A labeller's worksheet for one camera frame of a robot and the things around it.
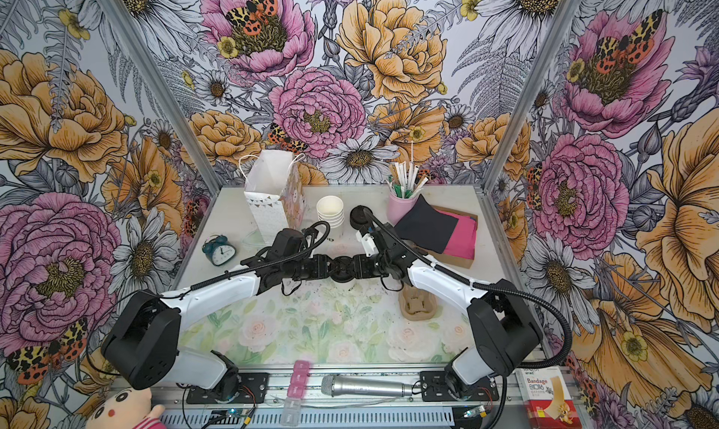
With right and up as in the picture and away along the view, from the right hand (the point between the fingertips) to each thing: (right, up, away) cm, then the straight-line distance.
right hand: (354, 275), depth 84 cm
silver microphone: (-4, -25, -13) cm, 28 cm away
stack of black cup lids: (0, +17, +21) cm, 27 cm away
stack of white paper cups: (-9, +20, +12) cm, 25 cm away
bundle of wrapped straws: (+18, +30, +20) cm, 40 cm away
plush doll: (-56, -26, -18) cm, 64 cm away
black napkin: (+25, +14, +23) cm, 37 cm away
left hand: (-6, 0, 0) cm, 6 cm away
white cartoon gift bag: (-24, +24, -1) cm, 34 cm away
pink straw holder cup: (+15, +20, +19) cm, 31 cm away
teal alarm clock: (-46, +6, +11) cm, 48 cm away
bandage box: (+48, -27, -15) cm, 57 cm away
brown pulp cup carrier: (+19, -9, +3) cm, 21 cm away
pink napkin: (+38, +9, +18) cm, 43 cm away
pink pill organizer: (-15, -30, -14) cm, 36 cm away
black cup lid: (-4, +2, -1) cm, 4 cm away
